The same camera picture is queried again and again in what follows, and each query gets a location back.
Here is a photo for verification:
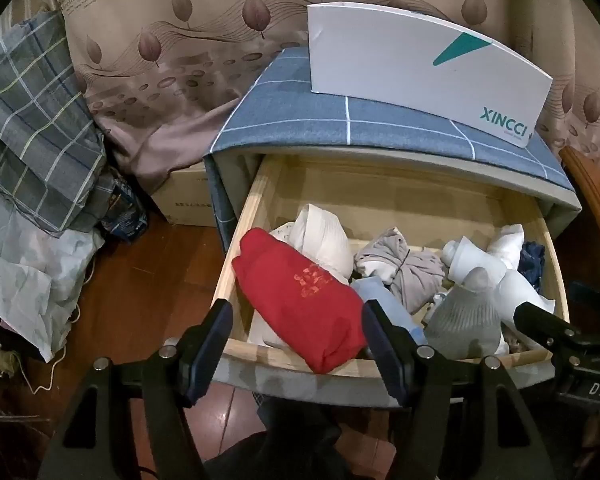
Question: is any grey plaid blanket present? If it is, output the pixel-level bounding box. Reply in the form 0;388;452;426
0;10;116;238

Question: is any blue packet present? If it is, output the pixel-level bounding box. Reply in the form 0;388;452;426
100;170;148;243

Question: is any white grey underwear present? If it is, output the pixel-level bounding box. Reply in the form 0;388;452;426
424;236;508;361

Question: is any white cardboard box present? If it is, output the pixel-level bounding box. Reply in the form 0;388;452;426
306;2;554;149

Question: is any wooden drawer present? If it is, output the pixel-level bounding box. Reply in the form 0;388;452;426
211;152;571;403

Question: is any brown cardboard box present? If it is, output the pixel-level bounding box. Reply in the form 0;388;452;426
150;160;216;228

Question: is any white cable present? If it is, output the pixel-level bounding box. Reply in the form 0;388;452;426
27;260;98;396

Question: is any light blue underwear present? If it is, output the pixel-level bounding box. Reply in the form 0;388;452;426
351;276;427;346

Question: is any navy lace underwear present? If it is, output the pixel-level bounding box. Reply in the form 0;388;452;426
519;241;547;293

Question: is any grey knotted underwear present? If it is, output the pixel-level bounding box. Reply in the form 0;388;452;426
354;226;447;315

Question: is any cream white rolled underwear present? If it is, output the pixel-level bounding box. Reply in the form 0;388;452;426
280;203;356;283

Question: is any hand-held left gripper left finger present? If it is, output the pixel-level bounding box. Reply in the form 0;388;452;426
37;299;234;480

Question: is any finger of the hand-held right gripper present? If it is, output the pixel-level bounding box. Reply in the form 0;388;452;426
569;281;600;313
513;301;582;357

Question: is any leaf printed fabric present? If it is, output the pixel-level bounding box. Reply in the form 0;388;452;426
55;0;600;196

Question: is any white crumpled sheet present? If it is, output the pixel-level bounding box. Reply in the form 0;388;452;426
0;195;106;363

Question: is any blue plaid cloth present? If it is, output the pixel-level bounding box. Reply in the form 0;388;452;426
205;46;578;256

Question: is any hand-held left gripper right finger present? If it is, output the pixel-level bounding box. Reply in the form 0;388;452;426
362;299;556;480

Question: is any red underwear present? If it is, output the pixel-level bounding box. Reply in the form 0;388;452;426
231;227;368;375

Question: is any white crumpled underwear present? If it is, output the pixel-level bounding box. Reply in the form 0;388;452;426
495;269;556;321

